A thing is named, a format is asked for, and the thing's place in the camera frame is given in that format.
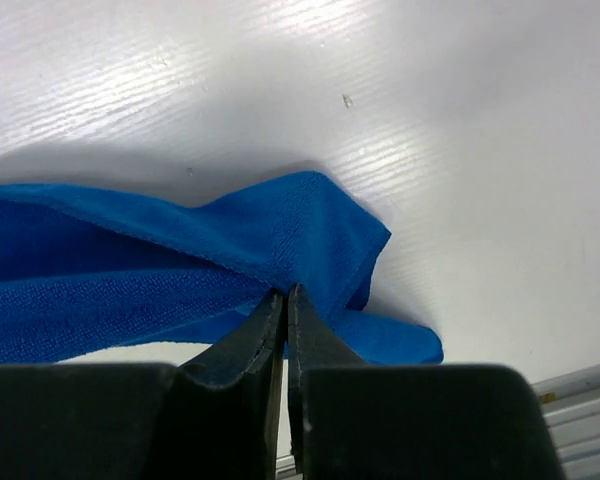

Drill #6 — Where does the aluminium rail frame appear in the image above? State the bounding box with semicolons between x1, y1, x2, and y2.
275;363;600;479

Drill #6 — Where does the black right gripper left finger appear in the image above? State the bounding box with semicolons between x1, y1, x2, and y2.
181;290;285;479

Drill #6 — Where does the blue towel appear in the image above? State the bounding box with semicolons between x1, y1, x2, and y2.
0;171;443;365

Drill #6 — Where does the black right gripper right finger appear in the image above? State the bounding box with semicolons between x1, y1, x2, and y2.
287;284;369;475

